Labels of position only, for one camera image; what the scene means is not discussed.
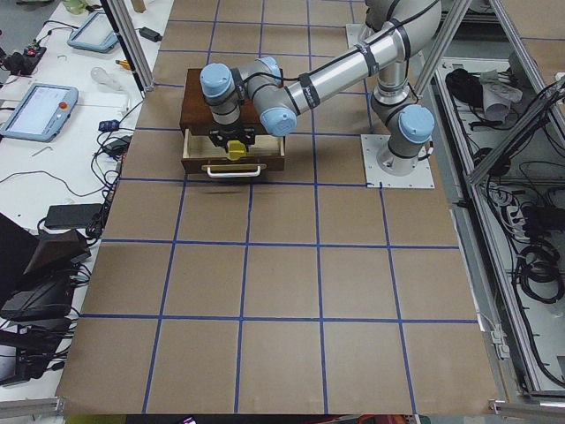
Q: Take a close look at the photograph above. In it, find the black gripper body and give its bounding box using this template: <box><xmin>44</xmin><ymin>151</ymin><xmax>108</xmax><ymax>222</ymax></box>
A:
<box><xmin>208</xmin><ymin>127</ymin><xmax>255</xmax><ymax>148</ymax></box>

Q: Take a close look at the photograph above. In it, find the yellow cube block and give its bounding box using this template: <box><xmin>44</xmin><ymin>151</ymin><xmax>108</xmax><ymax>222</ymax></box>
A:
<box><xmin>227</xmin><ymin>140</ymin><xmax>248</xmax><ymax>161</ymax></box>

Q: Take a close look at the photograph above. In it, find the light wood drawer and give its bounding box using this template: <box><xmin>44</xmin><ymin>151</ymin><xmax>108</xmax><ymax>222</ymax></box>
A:
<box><xmin>181</xmin><ymin>130</ymin><xmax>285</xmax><ymax>178</ymax></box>

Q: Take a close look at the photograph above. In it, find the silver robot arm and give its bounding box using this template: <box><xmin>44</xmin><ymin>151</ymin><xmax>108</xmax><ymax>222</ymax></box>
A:
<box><xmin>200</xmin><ymin>1</ymin><xmax>441</xmax><ymax>176</ymax></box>

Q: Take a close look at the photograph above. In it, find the dark wooden drawer cabinet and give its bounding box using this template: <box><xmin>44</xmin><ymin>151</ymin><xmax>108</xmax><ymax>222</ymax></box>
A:
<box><xmin>179</xmin><ymin>57</ymin><xmax>283</xmax><ymax>135</ymax></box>

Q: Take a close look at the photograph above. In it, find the small blue black device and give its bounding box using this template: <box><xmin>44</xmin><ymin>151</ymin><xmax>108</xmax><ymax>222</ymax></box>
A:
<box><xmin>98</xmin><ymin>119</ymin><xmax>120</xmax><ymax>133</ymax></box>

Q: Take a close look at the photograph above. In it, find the far teach pendant tablet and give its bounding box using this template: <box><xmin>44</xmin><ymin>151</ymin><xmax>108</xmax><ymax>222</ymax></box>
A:
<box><xmin>67</xmin><ymin>11</ymin><xmax>118</xmax><ymax>53</ymax></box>

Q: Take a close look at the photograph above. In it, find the teach pendant tablet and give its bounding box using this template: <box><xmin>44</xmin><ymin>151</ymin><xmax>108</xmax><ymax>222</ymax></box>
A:
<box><xmin>1</xmin><ymin>83</ymin><xmax>79</xmax><ymax>142</ymax></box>
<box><xmin>67</xmin><ymin>11</ymin><xmax>118</xmax><ymax>53</ymax></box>

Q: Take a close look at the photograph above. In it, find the black power adapter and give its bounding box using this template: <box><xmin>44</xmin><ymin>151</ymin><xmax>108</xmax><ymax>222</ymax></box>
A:
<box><xmin>44</xmin><ymin>203</ymin><xmax>102</xmax><ymax>230</ymax></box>

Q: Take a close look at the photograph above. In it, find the near teach pendant tablet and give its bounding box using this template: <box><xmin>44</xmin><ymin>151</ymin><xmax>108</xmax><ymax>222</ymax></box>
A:
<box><xmin>1</xmin><ymin>83</ymin><xmax>79</xmax><ymax>142</ymax></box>

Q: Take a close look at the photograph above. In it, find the aluminium frame post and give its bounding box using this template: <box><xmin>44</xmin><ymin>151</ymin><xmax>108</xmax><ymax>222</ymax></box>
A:
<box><xmin>101</xmin><ymin>0</ymin><xmax>154</xmax><ymax>93</ymax></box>

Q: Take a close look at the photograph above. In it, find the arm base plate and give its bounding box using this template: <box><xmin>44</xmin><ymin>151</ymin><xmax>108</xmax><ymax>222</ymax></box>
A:
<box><xmin>360</xmin><ymin>134</ymin><xmax>435</xmax><ymax>189</ymax></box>
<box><xmin>346</xmin><ymin>24</ymin><xmax>373</xmax><ymax>48</ymax></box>

